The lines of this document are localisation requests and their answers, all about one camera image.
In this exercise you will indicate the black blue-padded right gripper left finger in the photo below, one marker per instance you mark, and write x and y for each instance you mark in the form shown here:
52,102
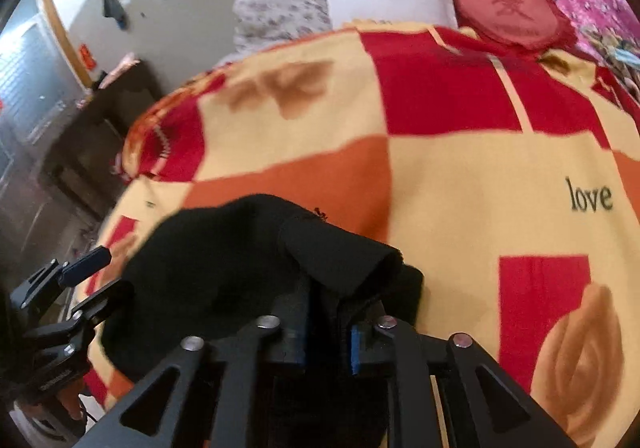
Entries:
220,393

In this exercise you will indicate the red heart-shaped cushion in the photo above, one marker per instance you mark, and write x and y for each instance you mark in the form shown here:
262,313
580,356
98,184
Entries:
527,27

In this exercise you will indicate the dark wooden table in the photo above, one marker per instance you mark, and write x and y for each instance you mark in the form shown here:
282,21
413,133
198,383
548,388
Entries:
80,160

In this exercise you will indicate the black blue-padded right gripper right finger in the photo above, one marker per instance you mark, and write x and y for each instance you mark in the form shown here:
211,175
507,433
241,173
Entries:
448,392

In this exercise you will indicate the colourful crumpled clothes pile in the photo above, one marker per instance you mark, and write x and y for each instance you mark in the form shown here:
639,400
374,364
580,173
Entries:
620,55

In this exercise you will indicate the red orange cream love blanket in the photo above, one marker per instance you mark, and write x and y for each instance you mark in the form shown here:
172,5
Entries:
511,183

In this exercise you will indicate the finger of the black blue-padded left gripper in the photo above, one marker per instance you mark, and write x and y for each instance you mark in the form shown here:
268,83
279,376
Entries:
97,300
40,291

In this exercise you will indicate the dark cloth hanging on wall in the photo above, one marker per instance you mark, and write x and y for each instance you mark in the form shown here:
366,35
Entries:
113,9

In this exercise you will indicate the black knit pants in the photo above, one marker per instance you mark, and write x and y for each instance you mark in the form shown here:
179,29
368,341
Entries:
210,271

